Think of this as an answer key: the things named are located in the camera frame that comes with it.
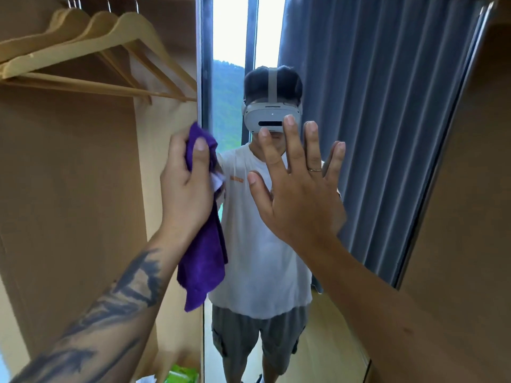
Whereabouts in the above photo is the person's left hand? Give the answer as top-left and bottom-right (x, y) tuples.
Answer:
(159, 127), (216, 244)

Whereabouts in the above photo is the person's right hand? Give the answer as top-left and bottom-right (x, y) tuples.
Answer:
(246, 114), (347, 252)

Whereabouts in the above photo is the purple cleaning cloth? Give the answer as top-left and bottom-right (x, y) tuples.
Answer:
(177, 121), (229, 312)

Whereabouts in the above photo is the pull-out wardrobe mirror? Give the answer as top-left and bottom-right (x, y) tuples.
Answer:
(195, 0), (498, 383)

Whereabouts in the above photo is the person's right forearm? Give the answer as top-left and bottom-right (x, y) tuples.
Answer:
(307, 235), (496, 383)

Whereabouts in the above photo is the person's left forearm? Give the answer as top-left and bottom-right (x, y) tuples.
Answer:
(10, 231), (188, 383)

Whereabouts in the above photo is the light wooden wardrobe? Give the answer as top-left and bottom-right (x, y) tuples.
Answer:
(0, 0), (511, 383)

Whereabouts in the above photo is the green tissue packet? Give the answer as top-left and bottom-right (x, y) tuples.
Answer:
(164, 364), (200, 383)

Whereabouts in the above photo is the wooden clothes hanger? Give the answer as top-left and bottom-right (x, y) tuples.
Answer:
(0, 0), (93, 64)
(0, 0), (153, 105)
(0, 0), (199, 103)
(0, 0), (87, 62)

